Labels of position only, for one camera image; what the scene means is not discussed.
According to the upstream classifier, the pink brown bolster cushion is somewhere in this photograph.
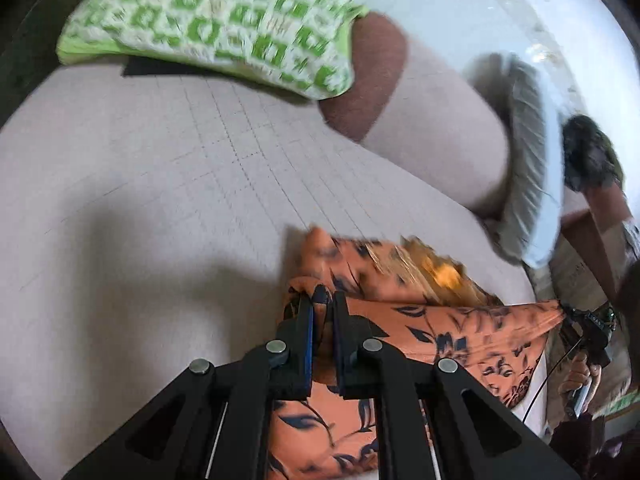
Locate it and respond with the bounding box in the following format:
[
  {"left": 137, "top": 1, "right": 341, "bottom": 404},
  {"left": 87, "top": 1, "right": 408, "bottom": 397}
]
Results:
[{"left": 317, "top": 12, "right": 516, "bottom": 221}]

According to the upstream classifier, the green checkered pillow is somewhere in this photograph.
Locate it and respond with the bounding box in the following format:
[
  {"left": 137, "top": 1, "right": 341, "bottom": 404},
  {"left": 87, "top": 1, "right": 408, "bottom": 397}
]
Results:
[{"left": 55, "top": 0, "right": 371, "bottom": 101}]

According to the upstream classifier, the light blue pillow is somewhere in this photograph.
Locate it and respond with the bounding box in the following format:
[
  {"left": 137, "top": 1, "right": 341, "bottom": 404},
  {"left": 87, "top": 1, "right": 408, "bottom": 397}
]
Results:
[{"left": 462, "top": 52, "right": 568, "bottom": 268}]

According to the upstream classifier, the pink brown backrest cushion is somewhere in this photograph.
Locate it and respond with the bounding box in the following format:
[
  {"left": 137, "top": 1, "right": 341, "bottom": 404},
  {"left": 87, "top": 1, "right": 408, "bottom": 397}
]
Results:
[{"left": 560, "top": 180, "right": 636, "bottom": 301}]

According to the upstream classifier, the orange floral blouse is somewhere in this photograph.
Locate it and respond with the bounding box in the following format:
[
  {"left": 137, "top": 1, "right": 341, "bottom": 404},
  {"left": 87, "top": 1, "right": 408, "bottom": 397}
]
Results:
[{"left": 267, "top": 225, "right": 568, "bottom": 480}]

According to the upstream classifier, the fur trimmed olive coat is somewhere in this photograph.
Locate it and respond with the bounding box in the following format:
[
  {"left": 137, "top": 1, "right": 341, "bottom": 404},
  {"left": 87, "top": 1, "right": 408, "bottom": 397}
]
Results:
[{"left": 560, "top": 114, "right": 626, "bottom": 193}]

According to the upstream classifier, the thin black cable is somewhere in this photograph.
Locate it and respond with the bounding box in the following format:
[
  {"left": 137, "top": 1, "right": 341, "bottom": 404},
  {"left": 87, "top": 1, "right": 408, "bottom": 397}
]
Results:
[{"left": 522, "top": 340, "right": 586, "bottom": 423}]

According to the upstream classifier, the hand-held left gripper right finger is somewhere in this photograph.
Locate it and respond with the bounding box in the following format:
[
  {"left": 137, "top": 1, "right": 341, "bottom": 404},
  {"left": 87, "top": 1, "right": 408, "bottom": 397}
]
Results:
[{"left": 327, "top": 290, "right": 583, "bottom": 480}]

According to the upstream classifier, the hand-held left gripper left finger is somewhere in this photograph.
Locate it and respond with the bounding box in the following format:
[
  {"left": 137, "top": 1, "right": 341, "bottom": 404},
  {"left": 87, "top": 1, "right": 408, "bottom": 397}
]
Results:
[{"left": 62, "top": 292, "right": 316, "bottom": 480}]

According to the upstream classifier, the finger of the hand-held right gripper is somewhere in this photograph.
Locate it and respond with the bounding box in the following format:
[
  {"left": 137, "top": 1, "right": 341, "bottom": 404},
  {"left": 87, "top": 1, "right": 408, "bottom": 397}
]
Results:
[{"left": 557, "top": 302, "right": 588, "bottom": 346}]

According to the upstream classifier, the white patterned cloth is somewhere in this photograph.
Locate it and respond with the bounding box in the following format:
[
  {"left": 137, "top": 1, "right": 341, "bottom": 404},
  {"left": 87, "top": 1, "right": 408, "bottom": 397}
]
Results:
[{"left": 622, "top": 220, "right": 640, "bottom": 261}]

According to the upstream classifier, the person's right hand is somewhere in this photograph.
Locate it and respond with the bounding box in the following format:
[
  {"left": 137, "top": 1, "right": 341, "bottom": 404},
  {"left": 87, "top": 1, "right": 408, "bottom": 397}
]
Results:
[{"left": 560, "top": 352, "right": 601, "bottom": 418}]

